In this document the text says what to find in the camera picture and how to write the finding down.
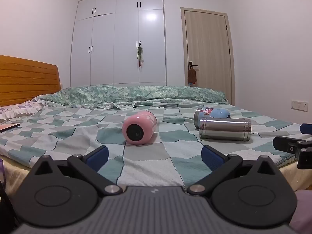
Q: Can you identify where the white wardrobe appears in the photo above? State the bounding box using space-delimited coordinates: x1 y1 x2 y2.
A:
70 0 167 87

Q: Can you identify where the pink cup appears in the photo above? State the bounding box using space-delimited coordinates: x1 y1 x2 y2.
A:
122 111 158 146

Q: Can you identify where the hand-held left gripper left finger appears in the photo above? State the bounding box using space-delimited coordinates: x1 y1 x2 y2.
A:
29 145 123 196

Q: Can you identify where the white wall socket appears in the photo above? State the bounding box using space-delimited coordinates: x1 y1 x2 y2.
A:
291 100 309 112

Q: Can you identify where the purple floral pillow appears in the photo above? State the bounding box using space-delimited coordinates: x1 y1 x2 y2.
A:
0 100 49 125

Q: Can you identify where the wooden headboard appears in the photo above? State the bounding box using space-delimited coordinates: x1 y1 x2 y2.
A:
0 55 61 107

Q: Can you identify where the stainless steel cup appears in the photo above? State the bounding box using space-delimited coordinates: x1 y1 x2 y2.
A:
199 117 252 141

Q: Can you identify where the pale yellow bed sheet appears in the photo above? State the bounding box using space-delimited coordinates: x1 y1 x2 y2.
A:
0 154 312 200

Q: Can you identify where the green hanging ornament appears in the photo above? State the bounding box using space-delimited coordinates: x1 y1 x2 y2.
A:
136 43 145 68

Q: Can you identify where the brown bag on handle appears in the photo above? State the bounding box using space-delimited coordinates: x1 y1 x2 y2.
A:
187 67 198 86

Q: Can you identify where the green checkered blanket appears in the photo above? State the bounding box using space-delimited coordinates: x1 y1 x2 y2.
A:
0 101 312 188

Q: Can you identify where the pink cloth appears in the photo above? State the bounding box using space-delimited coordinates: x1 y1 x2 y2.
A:
290 190 312 234

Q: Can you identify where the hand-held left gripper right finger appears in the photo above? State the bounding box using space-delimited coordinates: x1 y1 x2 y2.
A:
187 145 283 196

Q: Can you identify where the green floral quilt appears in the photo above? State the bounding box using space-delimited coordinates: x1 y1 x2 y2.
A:
36 85 227 110

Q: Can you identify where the blue floral cup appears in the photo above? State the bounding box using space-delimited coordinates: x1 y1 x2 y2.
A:
194 107 231 129

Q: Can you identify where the dark flat phone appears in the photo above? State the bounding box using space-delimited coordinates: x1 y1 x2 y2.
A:
0 123 20 133

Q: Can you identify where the beige wooden door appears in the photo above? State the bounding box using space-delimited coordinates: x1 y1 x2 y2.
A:
180 7 236 106

